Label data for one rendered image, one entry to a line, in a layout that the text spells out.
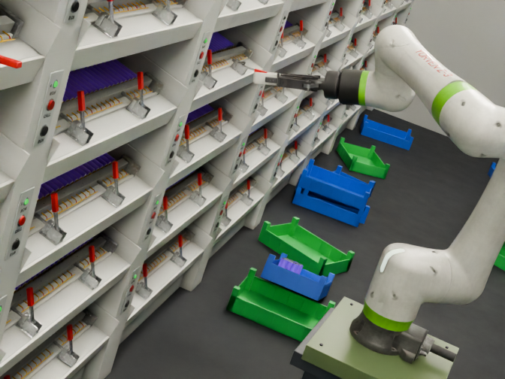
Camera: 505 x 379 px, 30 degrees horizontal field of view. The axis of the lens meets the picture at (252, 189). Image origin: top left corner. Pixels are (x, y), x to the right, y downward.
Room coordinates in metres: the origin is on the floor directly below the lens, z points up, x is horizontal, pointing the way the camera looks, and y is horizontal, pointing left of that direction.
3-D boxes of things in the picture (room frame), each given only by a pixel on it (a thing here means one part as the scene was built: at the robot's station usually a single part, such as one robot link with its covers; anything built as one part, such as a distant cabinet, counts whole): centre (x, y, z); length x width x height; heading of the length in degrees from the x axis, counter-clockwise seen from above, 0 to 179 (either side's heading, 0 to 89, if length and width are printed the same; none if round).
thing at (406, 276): (2.12, -0.42, 0.48); 0.16 x 0.13 x 0.19; 118
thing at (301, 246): (3.30, -0.26, 0.04); 0.30 x 0.20 x 0.08; 54
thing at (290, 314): (2.74, -0.21, 0.04); 0.30 x 0.20 x 0.08; 79
